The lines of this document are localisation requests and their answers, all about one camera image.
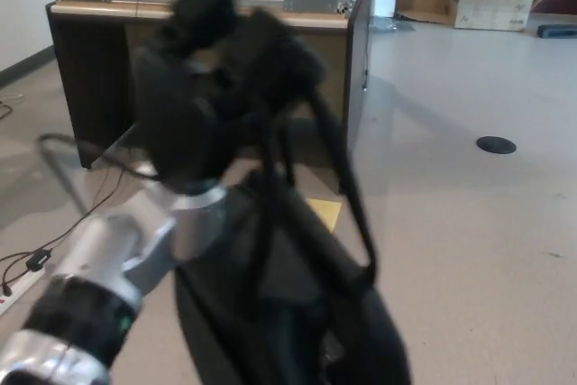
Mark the yellow paper sheet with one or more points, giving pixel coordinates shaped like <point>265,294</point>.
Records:
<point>326,213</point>

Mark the round black floor cover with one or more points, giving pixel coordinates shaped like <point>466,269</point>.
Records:
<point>496,144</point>

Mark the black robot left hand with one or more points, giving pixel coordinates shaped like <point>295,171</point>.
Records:
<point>176,123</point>

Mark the white power strip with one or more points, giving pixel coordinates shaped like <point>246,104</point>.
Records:
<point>22,288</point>

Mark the dark wood desk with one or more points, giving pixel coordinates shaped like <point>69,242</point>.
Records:
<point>90,87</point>

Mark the flattened cardboard piece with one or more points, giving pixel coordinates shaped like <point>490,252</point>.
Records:
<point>424,2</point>

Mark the clear plastic wrap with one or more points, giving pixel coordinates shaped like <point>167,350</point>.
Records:
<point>390,25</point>

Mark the dark blue foam piece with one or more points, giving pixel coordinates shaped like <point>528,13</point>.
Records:
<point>559,31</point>

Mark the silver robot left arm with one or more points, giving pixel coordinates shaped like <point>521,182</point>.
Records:
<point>103,268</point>

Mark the black power adapter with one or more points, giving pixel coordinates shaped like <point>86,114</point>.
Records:
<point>38,259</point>

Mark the open cardboard box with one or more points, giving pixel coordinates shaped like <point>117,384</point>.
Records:
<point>491,8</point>

